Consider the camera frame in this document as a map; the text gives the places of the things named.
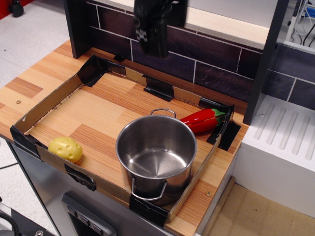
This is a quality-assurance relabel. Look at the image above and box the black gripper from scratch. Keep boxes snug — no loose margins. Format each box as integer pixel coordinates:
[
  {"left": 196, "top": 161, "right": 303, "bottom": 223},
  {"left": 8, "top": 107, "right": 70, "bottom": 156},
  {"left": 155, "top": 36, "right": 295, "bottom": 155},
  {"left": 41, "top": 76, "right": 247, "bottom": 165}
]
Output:
[{"left": 133, "top": 0, "right": 172, "bottom": 58}]

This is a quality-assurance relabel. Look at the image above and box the stainless steel pot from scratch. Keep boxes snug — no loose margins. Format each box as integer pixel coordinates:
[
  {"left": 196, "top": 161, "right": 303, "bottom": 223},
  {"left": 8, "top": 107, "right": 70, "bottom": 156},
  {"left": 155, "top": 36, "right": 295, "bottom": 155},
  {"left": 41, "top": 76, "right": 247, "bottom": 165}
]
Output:
[{"left": 116, "top": 108, "right": 197, "bottom": 206}]

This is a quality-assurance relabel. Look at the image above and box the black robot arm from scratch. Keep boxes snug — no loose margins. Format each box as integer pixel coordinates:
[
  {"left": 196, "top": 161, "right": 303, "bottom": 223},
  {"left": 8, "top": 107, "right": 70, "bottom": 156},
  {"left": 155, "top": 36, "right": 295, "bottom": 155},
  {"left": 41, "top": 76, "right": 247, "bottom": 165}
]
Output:
[{"left": 133, "top": 0, "right": 188, "bottom": 58}]

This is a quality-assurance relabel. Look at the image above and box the cardboard fence with black tape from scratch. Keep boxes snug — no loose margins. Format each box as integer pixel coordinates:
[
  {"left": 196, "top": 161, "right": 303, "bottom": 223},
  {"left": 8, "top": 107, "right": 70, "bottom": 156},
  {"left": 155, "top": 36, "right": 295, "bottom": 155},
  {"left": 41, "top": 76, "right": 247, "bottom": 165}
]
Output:
[{"left": 11, "top": 56, "right": 247, "bottom": 235}]

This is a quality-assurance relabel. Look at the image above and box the red toy chili pepper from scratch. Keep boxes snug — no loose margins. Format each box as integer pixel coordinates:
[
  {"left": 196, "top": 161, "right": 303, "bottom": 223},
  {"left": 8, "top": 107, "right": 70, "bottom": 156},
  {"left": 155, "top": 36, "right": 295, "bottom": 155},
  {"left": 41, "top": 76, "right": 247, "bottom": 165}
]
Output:
[{"left": 180, "top": 108, "right": 226, "bottom": 133}]

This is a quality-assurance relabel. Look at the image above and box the black caster wheel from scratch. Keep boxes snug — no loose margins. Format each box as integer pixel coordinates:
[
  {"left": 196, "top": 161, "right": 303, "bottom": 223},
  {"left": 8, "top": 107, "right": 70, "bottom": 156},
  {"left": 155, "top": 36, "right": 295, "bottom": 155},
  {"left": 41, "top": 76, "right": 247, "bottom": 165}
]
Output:
[{"left": 8, "top": 0, "right": 24, "bottom": 18}]

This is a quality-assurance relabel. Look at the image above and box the yellow toy potato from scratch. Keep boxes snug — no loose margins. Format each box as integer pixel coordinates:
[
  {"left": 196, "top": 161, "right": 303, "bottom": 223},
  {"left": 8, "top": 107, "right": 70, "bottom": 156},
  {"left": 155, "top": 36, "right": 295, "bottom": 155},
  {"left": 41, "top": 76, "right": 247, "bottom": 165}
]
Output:
[{"left": 48, "top": 137, "right": 83, "bottom": 163}]

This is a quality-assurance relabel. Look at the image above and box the white ribbed sink drainer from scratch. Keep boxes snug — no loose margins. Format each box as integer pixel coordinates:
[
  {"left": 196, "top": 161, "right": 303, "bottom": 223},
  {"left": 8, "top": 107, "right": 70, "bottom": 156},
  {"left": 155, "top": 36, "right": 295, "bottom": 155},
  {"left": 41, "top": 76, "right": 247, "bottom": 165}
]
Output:
[{"left": 233, "top": 96, "right": 315, "bottom": 217}]

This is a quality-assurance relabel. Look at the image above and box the grey oven control panel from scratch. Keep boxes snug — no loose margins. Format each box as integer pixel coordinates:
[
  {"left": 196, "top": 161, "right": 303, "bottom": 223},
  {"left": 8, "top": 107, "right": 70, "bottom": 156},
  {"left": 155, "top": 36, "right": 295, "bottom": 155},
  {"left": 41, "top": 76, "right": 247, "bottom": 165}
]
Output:
[{"left": 62, "top": 194, "right": 118, "bottom": 236}]

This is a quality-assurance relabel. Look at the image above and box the dark grey left upright post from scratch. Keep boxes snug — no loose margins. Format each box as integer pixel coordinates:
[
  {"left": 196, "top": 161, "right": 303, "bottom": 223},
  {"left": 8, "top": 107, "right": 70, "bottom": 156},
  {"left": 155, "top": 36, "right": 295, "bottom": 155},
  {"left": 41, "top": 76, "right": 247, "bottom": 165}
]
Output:
[{"left": 63, "top": 0, "right": 92, "bottom": 59}]

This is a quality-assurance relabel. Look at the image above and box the dark grey upright post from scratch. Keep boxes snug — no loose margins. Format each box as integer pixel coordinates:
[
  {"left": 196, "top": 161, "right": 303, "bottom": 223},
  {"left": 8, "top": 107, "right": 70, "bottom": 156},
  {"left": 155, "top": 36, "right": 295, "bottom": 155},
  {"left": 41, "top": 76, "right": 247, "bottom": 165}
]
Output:
[
  {"left": 63, "top": 0, "right": 92, "bottom": 59},
  {"left": 243, "top": 0, "right": 289, "bottom": 125}
]

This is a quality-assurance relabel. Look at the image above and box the dark grey right upright post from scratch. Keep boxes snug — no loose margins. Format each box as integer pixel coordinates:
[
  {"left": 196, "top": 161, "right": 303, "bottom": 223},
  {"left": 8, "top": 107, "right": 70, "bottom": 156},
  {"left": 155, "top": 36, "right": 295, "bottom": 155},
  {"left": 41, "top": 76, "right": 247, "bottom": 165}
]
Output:
[{"left": 243, "top": 0, "right": 289, "bottom": 125}]

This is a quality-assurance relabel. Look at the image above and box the black cable bundle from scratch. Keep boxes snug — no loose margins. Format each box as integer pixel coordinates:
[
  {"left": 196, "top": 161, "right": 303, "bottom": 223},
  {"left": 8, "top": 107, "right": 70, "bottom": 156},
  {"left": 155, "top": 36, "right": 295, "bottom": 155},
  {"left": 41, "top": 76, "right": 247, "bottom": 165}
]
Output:
[{"left": 0, "top": 211, "right": 20, "bottom": 236}]

